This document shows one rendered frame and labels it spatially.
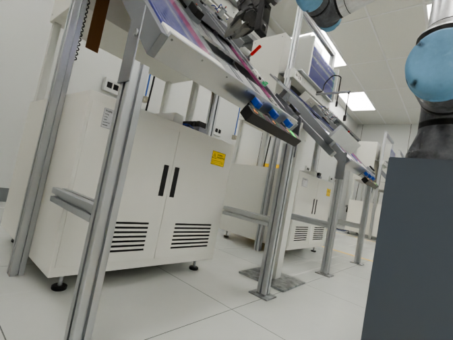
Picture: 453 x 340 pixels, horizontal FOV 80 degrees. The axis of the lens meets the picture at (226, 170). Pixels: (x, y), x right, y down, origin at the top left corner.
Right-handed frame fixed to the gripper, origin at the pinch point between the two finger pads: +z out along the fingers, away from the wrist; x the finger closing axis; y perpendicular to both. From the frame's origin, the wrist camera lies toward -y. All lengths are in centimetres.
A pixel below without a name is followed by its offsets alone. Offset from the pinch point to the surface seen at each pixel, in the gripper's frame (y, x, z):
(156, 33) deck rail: -29.0, 37.9, -1.4
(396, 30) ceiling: 186, -332, -88
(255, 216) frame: -59, -32, 29
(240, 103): -31.1, 3.1, 1.7
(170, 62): -31.2, 31.8, 1.8
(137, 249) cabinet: -65, 10, 55
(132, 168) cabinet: -40, 19, 40
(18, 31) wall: 114, 34, 140
